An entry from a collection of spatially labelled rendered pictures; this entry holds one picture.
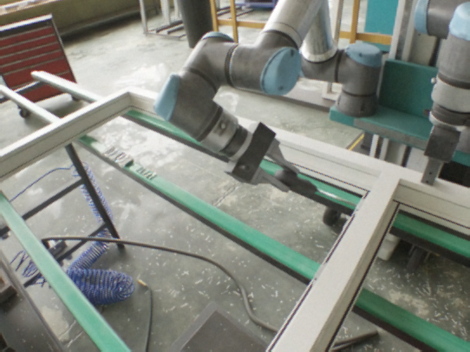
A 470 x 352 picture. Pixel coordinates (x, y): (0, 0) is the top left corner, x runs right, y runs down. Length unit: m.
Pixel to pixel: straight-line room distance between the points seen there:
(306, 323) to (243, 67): 0.45
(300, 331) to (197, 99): 0.43
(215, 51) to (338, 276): 0.47
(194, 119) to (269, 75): 0.16
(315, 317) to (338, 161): 0.41
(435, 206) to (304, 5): 0.52
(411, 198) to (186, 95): 0.55
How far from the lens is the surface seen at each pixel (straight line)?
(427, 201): 0.78
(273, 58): 0.57
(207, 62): 0.63
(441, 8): 0.76
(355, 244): 0.59
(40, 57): 3.91
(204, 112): 0.59
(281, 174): 0.71
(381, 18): 4.40
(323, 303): 0.52
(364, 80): 1.35
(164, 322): 1.60
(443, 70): 0.62
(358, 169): 0.77
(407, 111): 1.50
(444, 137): 0.63
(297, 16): 0.66
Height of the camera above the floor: 1.40
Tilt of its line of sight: 38 degrees down
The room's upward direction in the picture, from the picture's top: 7 degrees counter-clockwise
